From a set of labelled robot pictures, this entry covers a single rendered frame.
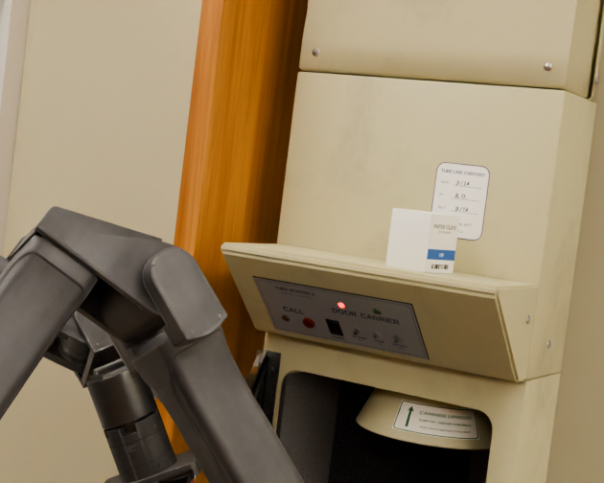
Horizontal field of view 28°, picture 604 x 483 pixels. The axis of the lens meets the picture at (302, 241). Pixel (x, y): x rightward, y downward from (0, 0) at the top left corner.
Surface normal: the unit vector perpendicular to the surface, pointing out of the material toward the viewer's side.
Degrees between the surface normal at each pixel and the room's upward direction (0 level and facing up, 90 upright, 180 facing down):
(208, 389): 71
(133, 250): 65
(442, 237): 90
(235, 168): 90
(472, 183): 90
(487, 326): 135
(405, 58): 90
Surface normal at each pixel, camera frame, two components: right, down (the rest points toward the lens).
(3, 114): 0.85, 0.13
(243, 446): 0.45, -0.29
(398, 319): -0.44, 0.69
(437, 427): 0.03, -0.35
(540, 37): -0.50, -0.02
